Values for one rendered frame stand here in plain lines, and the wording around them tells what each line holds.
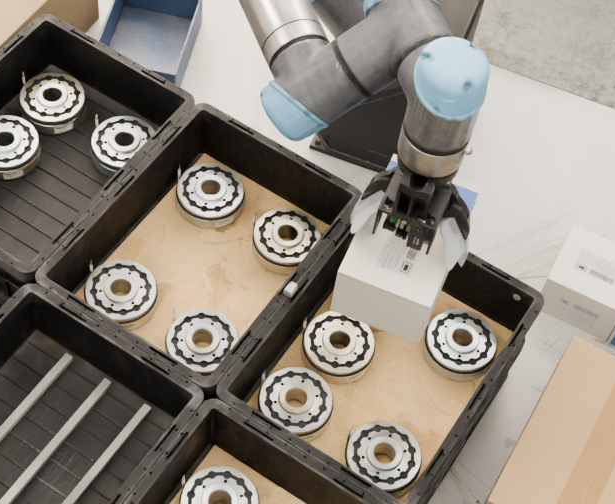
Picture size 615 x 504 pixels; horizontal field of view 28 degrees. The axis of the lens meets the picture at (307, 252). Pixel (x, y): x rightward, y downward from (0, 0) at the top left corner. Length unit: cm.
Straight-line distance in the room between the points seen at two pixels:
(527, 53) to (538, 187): 123
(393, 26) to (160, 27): 103
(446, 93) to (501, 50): 211
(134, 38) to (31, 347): 73
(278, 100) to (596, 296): 77
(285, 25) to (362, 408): 59
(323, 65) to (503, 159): 89
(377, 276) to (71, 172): 63
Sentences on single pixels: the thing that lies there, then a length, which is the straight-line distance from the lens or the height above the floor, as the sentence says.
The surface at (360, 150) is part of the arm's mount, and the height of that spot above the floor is 74.
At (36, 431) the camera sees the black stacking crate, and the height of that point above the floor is 83.
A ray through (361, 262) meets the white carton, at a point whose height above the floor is 114.
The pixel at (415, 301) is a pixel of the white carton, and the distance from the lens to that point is 150.
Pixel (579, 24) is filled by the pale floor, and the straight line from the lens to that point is 352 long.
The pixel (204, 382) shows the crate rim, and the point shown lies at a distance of 165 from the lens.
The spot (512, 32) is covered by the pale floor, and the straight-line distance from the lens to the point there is 344.
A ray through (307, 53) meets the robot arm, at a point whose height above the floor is 137.
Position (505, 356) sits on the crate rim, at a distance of 173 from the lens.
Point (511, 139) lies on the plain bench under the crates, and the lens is 226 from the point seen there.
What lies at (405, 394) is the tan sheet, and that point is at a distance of 179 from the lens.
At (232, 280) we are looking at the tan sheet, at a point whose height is 83.
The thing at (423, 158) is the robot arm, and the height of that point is 134.
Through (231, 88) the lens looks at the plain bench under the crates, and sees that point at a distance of 225.
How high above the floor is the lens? 239
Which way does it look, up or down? 56 degrees down
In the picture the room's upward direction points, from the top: 10 degrees clockwise
